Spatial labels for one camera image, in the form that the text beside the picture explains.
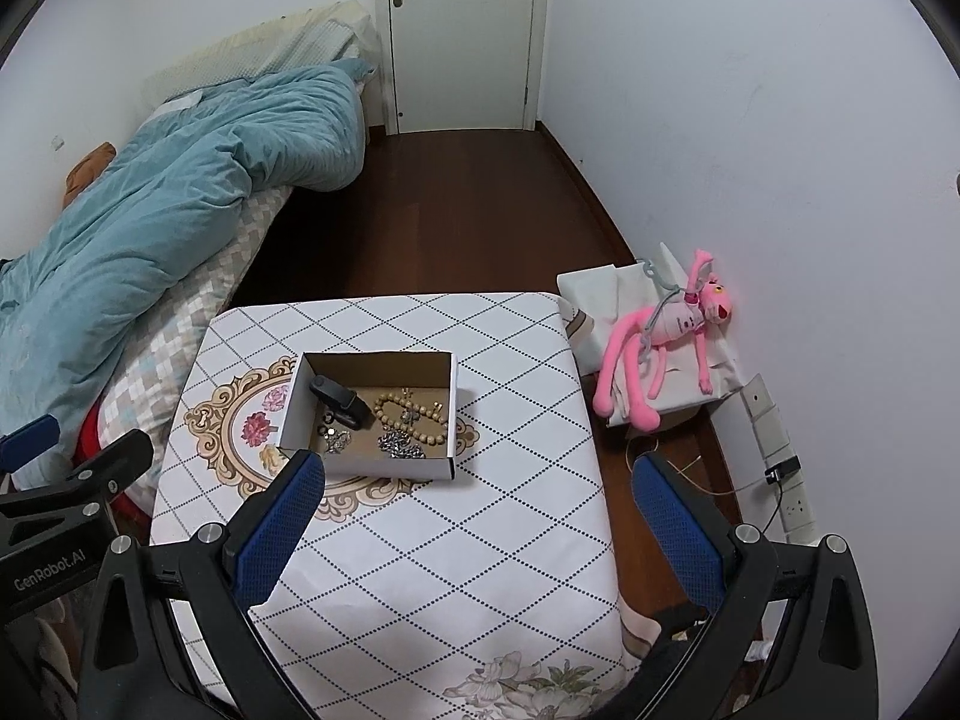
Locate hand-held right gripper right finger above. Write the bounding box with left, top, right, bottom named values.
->
left=632, top=454, right=878, bottom=720

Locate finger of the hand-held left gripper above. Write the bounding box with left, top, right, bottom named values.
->
left=0, top=414, right=61, bottom=472
left=0, top=429, right=155, bottom=563

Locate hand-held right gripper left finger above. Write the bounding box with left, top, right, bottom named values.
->
left=79, top=450, right=326, bottom=720

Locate cardboard box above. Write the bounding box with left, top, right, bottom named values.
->
left=279, top=351, right=458, bottom=482

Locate black smart band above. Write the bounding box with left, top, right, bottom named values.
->
left=310, top=375, right=374, bottom=428

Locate thick silver chain bracelet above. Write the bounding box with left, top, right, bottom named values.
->
left=377, top=427, right=426, bottom=460

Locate wooden bead bracelet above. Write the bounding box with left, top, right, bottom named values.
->
left=373, top=388, right=451, bottom=452

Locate red cloth under bed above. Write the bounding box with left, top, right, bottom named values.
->
left=75, top=401, right=158, bottom=541

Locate checkered bed mattress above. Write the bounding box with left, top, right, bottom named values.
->
left=75, top=184, right=293, bottom=496

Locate diamond pattern floral tablecloth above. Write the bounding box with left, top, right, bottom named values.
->
left=150, top=291, right=646, bottom=720

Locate pink plush toy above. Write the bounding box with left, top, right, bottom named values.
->
left=594, top=247, right=736, bottom=432

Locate teal blue duvet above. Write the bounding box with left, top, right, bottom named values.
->
left=0, top=60, right=376, bottom=492

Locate white cloth bag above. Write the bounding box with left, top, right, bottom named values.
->
left=557, top=242, right=743, bottom=428

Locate grey clothes hanger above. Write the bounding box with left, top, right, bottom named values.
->
left=641, top=259, right=695, bottom=331

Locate brown plush cushion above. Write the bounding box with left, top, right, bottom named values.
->
left=64, top=142, right=117, bottom=207

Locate beige pillow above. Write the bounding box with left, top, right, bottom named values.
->
left=142, top=0, right=380, bottom=102

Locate white door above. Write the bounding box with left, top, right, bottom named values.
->
left=386, top=0, right=537, bottom=134

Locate beige cord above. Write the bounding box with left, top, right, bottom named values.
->
left=626, top=439, right=740, bottom=496

